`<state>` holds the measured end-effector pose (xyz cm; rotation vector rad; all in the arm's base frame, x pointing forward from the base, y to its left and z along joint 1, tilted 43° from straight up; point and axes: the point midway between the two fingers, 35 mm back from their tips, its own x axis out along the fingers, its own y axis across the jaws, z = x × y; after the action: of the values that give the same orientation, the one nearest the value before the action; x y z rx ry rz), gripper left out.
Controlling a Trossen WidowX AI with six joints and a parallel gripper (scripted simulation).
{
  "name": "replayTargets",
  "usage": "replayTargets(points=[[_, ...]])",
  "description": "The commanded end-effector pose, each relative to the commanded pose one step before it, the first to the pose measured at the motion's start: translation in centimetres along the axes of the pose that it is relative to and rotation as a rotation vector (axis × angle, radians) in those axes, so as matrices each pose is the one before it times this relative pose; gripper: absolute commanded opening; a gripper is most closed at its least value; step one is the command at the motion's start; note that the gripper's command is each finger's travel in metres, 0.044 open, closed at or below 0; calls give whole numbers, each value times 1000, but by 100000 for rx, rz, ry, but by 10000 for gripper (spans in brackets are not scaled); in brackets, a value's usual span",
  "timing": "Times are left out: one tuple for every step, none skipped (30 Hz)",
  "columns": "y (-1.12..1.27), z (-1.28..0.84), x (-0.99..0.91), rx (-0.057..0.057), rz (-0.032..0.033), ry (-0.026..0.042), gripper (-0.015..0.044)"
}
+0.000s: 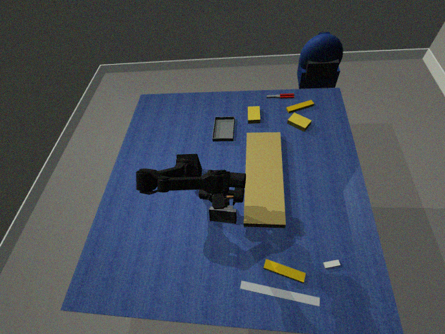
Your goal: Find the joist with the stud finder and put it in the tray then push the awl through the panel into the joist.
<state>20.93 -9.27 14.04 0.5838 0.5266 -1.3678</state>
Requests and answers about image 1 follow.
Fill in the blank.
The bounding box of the long grey flat bar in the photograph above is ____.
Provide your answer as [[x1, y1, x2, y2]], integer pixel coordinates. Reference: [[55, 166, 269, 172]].
[[240, 280, 320, 306]]

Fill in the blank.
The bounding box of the small white flat rectangular block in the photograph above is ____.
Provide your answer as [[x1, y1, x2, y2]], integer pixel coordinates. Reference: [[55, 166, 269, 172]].
[[323, 260, 340, 269]]

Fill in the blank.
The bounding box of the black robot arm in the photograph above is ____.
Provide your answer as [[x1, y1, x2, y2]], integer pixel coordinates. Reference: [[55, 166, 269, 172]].
[[136, 158, 246, 209]]

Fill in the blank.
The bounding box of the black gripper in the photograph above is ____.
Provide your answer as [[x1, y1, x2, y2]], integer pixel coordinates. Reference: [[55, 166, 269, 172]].
[[199, 188, 244, 205]]

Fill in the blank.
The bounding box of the red-handled awl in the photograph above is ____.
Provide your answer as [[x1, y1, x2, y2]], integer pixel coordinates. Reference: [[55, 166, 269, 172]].
[[266, 93, 294, 98]]

